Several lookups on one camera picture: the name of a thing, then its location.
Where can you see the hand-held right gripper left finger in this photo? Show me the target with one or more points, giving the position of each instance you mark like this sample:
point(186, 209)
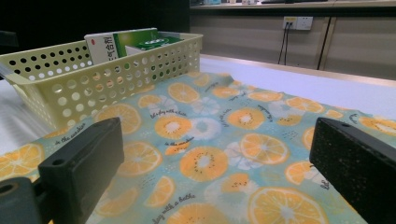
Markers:
point(84, 161)

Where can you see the white wall socket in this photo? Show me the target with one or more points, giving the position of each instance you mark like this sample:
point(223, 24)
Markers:
point(300, 23)

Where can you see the long wall counter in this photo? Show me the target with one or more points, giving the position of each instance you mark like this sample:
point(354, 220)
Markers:
point(295, 5)

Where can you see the white and green medicine box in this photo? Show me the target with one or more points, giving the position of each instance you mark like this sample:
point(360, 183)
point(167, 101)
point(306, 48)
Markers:
point(104, 46)

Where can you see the pale yellow perforated plastic basket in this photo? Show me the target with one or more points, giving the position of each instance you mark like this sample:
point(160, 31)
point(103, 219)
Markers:
point(93, 93)

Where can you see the orange slice print cloth bag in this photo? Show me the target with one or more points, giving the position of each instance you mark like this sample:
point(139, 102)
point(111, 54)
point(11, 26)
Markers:
point(202, 130)

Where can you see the dark curtain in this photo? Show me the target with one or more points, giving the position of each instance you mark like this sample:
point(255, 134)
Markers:
point(93, 15)

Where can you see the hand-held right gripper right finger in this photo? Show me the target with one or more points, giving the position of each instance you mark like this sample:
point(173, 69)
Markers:
point(358, 168)

